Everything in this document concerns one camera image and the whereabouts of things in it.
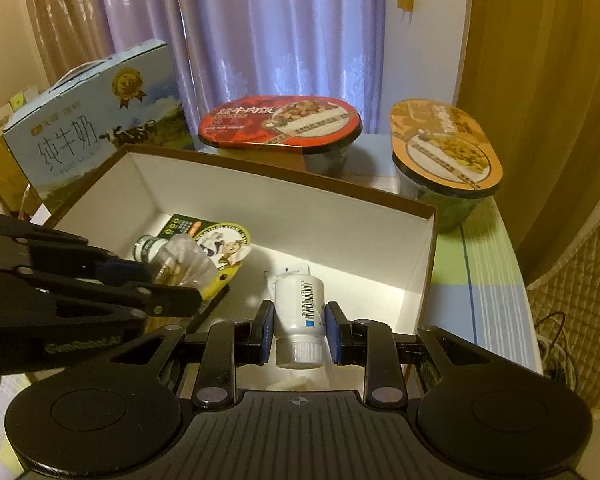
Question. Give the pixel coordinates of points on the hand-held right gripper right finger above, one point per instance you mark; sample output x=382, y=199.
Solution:
x=332, y=333

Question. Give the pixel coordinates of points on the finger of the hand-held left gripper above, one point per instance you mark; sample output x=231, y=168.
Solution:
x=170, y=302
x=115, y=267

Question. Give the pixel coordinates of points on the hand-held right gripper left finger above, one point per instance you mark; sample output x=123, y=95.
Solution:
x=267, y=331

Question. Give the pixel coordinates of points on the white tube with cap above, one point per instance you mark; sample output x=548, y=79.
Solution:
x=297, y=310

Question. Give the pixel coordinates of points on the cow print blister packet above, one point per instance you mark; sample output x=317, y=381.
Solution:
x=225, y=250

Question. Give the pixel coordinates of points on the brown cardboard box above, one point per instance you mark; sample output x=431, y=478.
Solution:
x=330, y=220

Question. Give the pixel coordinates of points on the red lid food bowl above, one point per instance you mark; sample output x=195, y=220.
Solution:
x=280, y=120

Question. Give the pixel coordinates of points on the orange lid food bowl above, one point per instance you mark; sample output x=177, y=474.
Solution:
x=445, y=145

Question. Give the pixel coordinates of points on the beige curtain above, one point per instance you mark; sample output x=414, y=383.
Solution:
x=65, y=10

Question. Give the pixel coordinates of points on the purple curtain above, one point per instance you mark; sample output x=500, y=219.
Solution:
x=260, y=25

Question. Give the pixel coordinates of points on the tan brown curtain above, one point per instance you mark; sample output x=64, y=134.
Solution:
x=540, y=85

